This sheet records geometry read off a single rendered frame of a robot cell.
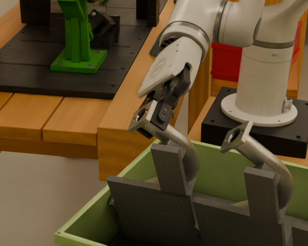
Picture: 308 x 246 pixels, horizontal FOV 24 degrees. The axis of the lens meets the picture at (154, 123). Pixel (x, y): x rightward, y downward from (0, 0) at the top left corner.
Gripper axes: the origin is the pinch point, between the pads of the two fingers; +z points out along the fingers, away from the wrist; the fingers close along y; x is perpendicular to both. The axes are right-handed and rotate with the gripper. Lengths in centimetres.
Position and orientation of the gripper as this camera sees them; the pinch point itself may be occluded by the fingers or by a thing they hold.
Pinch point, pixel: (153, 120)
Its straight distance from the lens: 113.3
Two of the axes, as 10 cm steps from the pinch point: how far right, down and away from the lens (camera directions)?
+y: 5.6, -3.4, -7.6
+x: 7.7, 5.5, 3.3
